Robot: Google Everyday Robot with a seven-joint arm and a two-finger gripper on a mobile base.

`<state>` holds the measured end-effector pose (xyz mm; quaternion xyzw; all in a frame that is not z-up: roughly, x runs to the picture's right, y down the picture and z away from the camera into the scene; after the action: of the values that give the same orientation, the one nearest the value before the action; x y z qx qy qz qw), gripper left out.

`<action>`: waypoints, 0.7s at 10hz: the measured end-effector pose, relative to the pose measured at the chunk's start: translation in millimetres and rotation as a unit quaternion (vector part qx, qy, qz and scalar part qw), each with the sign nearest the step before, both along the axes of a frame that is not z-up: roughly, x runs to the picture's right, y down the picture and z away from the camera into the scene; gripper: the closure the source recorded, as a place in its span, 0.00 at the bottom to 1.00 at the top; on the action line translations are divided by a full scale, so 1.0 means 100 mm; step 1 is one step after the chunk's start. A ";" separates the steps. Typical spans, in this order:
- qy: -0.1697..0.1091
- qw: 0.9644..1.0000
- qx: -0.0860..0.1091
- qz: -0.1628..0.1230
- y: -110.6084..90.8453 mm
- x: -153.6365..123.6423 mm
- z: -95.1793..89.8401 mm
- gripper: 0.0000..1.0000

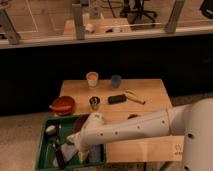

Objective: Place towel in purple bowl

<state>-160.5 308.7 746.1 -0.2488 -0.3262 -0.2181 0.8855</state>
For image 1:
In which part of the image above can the yellow banana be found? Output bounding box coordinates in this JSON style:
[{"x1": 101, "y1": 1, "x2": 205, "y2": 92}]
[{"x1": 124, "y1": 90, "x2": 145, "y2": 105}]

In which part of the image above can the blue cup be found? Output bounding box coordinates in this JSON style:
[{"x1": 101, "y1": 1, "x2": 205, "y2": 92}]
[{"x1": 110, "y1": 75, "x2": 122, "y2": 88}]

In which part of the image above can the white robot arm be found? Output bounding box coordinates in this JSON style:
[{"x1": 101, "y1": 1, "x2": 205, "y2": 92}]
[{"x1": 67, "y1": 98, "x2": 213, "y2": 171}]

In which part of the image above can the small metal cup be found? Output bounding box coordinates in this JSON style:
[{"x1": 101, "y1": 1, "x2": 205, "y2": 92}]
[{"x1": 89, "y1": 96, "x2": 100, "y2": 110}]

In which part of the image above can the dark purple bowl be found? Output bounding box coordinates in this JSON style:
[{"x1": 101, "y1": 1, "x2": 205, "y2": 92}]
[{"x1": 73, "y1": 114, "x2": 89, "y2": 133}]

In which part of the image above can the white round object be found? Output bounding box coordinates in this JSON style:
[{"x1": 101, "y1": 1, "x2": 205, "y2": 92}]
[{"x1": 45, "y1": 125, "x2": 56, "y2": 135}]

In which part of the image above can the black handled utensil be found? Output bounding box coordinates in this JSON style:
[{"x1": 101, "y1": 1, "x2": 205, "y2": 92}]
[{"x1": 50, "y1": 137, "x2": 65, "y2": 169}]

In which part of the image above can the grey metal post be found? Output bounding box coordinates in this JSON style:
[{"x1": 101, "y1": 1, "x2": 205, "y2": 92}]
[
  {"x1": 0, "y1": 9, "x2": 20, "y2": 45},
  {"x1": 72, "y1": 4, "x2": 85, "y2": 40},
  {"x1": 164, "y1": 0, "x2": 185, "y2": 34}
]

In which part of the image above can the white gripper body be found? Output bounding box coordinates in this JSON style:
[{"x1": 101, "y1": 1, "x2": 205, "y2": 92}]
[{"x1": 67, "y1": 132, "x2": 90, "y2": 163}]

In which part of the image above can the grey metal post right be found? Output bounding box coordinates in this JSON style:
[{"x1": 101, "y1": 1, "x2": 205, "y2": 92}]
[{"x1": 164, "y1": 0, "x2": 185, "y2": 34}]

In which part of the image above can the black office chair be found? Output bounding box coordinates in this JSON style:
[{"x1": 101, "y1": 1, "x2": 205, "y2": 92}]
[{"x1": 120, "y1": 0, "x2": 157, "y2": 26}]

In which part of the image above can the red bowl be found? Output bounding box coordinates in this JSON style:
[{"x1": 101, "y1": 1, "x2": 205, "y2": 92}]
[{"x1": 49, "y1": 96, "x2": 75, "y2": 116}]

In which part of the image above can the grey metal post middle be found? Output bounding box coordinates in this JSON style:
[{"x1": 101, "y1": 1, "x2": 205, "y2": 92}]
[{"x1": 72, "y1": 4, "x2": 85, "y2": 40}]

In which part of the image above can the black rectangular sponge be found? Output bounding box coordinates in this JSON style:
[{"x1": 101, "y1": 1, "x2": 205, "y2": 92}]
[{"x1": 108, "y1": 94, "x2": 126, "y2": 104}]

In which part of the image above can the green plastic tray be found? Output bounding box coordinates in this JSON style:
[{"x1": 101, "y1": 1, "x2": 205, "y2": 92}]
[{"x1": 35, "y1": 116, "x2": 106, "y2": 171}]

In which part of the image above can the grey metal post left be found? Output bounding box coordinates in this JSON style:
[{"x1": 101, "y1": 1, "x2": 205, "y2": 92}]
[{"x1": 0, "y1": 9, "x2": 20, "y2": 45}]

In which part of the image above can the grey towel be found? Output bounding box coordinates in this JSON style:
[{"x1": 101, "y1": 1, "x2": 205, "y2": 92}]
[{"x1": 53, "y1": 143, "x2": 102, "y2": 168}]

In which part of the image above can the wooden background table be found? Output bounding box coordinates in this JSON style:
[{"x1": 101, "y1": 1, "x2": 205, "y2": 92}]
[{"x1": 64, "y1": 18, "x2": 131, "y2": 36}]

